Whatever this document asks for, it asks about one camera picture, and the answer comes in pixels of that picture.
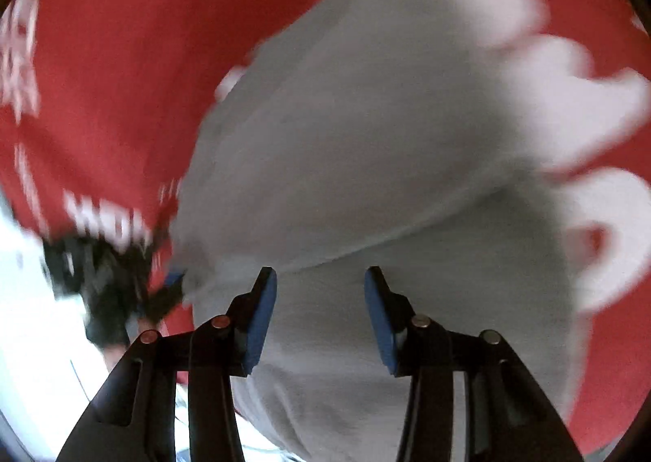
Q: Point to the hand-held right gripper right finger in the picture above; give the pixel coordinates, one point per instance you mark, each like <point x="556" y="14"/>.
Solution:
<point x="379" y="312"/>

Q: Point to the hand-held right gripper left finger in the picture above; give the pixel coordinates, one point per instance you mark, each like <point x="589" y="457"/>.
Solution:
<point x="262" y="309"/>

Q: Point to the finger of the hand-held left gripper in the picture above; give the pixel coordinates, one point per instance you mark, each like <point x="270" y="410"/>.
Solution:
<point x="170" y="284"/>

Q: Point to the grey fleece garment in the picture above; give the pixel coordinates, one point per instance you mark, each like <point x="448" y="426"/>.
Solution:
<point x="356" y="147"/>

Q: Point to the red printed blanket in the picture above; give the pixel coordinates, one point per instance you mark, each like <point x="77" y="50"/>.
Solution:
<point x="127" y="60"/>

